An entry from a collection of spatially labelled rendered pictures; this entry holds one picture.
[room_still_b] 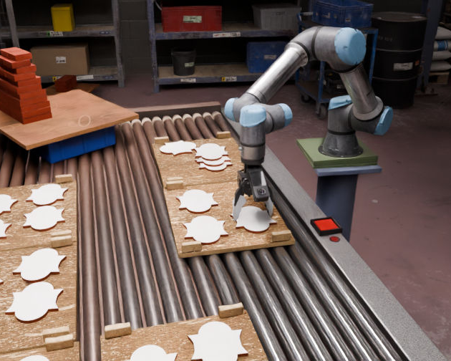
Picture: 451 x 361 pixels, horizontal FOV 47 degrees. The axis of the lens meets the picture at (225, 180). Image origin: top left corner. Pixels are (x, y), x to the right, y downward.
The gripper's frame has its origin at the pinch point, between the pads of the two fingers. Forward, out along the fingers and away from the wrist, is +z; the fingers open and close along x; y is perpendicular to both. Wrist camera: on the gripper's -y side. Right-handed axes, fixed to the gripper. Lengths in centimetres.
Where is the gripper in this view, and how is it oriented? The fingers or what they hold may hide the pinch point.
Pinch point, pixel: (253, 218)
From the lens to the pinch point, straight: 165.3
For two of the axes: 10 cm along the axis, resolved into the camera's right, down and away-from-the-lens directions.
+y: -2.1, -4.0, 8.9
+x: -9.8, 0.9, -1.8
